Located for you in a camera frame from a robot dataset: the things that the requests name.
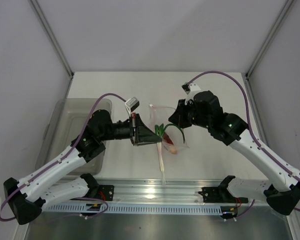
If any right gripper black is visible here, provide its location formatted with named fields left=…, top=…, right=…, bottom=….
left=168, top=99, right=212, bottom=130

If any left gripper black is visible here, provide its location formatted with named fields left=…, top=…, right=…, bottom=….
left=99, top=112, right=162, bottom=147

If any green onion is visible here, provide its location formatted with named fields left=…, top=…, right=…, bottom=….
left=154, top=123, right=186, bottom=186

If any clear zip top bag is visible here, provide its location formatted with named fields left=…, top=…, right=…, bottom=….
left=149, top=104, right=189, bottom=153

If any orange papaya slice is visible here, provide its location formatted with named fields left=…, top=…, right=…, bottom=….
left=162, top=132, right=178, bottom=155

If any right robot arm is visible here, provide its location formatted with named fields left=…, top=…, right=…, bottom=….
left=168, top=91, right=300, bottom=216

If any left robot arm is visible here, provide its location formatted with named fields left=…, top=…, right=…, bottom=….
left=3, top=109, right=162, bottom=225

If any clear plastic bin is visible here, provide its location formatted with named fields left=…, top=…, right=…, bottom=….
left=35, top=98, right=112, bottom=176

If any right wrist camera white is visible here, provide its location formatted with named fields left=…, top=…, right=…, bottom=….
left=181, top=83, right=202, bottom=105

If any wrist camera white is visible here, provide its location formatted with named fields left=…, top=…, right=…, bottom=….
left=181, top=83, right=202, bottom=105
left=124, top=97, right=140, bottom=117

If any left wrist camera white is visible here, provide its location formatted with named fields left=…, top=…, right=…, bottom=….
left=124, top=97, right=140, bottom=117

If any aluminium mounting rail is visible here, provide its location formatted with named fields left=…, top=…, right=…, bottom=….
left=42, top=177, right=297, bottom=206

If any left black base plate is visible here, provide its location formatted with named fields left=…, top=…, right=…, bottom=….
left=89, top=185, right=115, bottom=202

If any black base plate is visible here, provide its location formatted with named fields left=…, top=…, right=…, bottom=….
left=198, top=186, right=249, bottom=204
left=89, top=185, right=115, bottom=202

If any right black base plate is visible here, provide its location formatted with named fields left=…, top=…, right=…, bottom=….
left=198, top=186, right=249, bottom=204

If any white slotted cable duct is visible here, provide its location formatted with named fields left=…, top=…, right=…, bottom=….
left=45, top=202, right=223, bottom=216

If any right aluminium frame post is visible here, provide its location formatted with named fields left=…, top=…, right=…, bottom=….
left=244, top=0, right=297, bottom=78

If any aluminium frame post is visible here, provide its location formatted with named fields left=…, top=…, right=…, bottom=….
left=28, top=0, right=75, bottom=79
left=244, top=0, right=297, bottom=78

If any left aluminium frame post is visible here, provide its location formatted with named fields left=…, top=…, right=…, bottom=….
left=28, top=0, right=75, bottom=79

